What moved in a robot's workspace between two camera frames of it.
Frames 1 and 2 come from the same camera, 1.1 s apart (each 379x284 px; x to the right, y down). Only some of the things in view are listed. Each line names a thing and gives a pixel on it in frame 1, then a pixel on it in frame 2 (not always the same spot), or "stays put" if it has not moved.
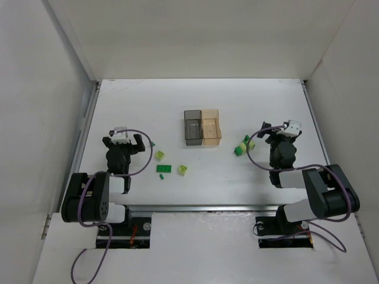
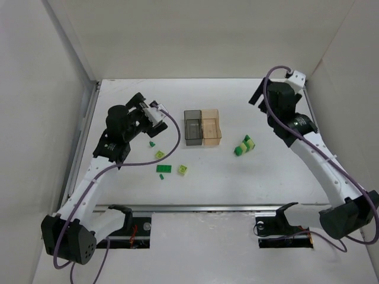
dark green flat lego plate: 164,168 stays put
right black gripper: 267,132 -> 267,96
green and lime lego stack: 242,148 stays put
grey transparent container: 193,133 stays put
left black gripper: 137,144 -> 145,117
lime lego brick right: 182,170 stays put
